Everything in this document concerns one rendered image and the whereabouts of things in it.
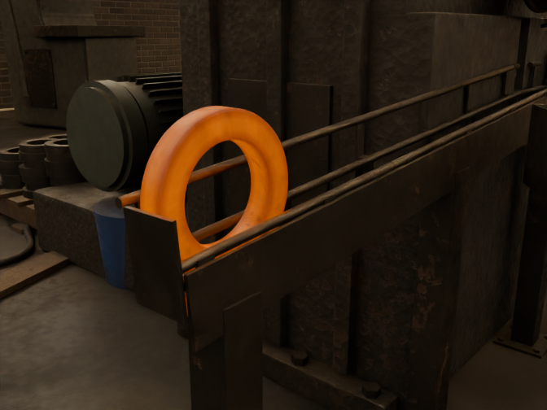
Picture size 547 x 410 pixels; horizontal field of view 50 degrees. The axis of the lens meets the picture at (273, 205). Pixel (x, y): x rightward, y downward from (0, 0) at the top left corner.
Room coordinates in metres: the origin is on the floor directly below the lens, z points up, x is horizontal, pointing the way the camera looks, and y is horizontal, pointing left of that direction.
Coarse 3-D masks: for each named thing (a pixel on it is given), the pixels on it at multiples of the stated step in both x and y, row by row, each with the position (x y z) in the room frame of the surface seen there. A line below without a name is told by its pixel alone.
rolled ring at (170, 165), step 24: (192, 120) 0.57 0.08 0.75; (216, 120) 0.58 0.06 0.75; (240, 120) 0.60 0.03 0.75; (264, 120) 0.63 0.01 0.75; (168, 144) 0.55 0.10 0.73; (192, 144) 0.56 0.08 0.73; (216, 144) 0.58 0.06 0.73; (240, 144) 0.63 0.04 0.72; (264, 144) 0.63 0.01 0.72; (168, 168) 0.54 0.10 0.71; (192, 168) 0.56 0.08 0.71; (264, 168) 0.64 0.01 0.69; (144, 192) 0.54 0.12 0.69; (168, 192) 0.54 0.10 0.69; (264, 192) 0.64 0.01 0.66; (168, 216) 0.53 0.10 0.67; (264, 216) 0.63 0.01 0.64; (192, 240) 0.55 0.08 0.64
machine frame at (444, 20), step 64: (192, 0) 1.52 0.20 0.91; (256, 0) 1.38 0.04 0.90; (320, 0) 1.27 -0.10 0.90; (384, 0) 1.17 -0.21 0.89; (448, 0) 1.26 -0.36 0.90; (512, 0) 1.54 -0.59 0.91; (192, 64) 1.53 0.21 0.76; (256, 64) 1.39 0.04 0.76; (320, 64) 1.27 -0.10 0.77; (384, 64) 1.17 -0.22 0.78; (448, 64) 1.15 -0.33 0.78; (320, 128) 1.25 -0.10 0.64; (384, 128) 1.16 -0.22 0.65; (192, 192) 1.54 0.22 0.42; (320, 192) 1.25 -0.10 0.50; (512, 192) 1.51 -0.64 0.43; (384, 256) 1.15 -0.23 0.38; (512, 256) 1.56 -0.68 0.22; (320, 320) 1.26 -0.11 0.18; (384, 320) 1.15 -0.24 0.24; (320, 384) 1.18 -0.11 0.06; (384, 384) 1.14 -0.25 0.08
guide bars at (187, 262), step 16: (496, 112) 1.12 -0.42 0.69; (464, 128) 1.00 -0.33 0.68; (432, 144) 0.91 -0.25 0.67; (400, 160) 0.83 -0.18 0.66; (368, 176) 0.76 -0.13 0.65; (336, 192) 0.71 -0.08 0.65; (304, 208) 0.66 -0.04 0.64; (272, 224) 0.61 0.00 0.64; (224, 240) 0.56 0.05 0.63; (240, 240) 0.57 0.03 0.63; (192, 256) 0.53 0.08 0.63; (208, 256) 0.54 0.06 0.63
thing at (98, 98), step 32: (96, 96) 1.95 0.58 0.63; (128, 96) 1.94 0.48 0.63; (160, 96) 2.05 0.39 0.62; (96, 128) 1.96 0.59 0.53; (128, 128) 1.88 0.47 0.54; (160, 128) 1.97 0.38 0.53; (96, 160) 1.97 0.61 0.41; (128, 160) 1.88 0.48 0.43; (64, 192) 2.16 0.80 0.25; (96, 192) 2.16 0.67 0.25; (128, 192) 2.12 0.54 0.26; (64, 224) 2.05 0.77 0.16; (96, 256) 1.92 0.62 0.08; (128, 256) 1.80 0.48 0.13; (128, 288) 1.82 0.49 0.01
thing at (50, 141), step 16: (32, 144) 2.56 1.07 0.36; (48, 144) 2.31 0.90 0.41; (64, 144) 2.41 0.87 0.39; (0, 160) 2.61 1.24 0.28; (16, 160) 2.60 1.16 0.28; (32, 160) 2.44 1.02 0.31; (48, 160) 2.30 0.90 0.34; (64, 160) 2.27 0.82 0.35; (16, 176) 2.59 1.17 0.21; (32, 176) 2.44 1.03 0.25; (48, 176) 2.31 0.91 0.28; (64, 176) 2.28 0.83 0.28; (80, 176) 2.30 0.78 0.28; (0, 192) 2.54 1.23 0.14; (16, 192) 2.56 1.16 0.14; (32, 192) 2.43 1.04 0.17; (0, 208) 2.63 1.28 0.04; (16, 208) 2.51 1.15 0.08; (32, 208) 2.29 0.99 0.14; (32, 224) 2.41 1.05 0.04
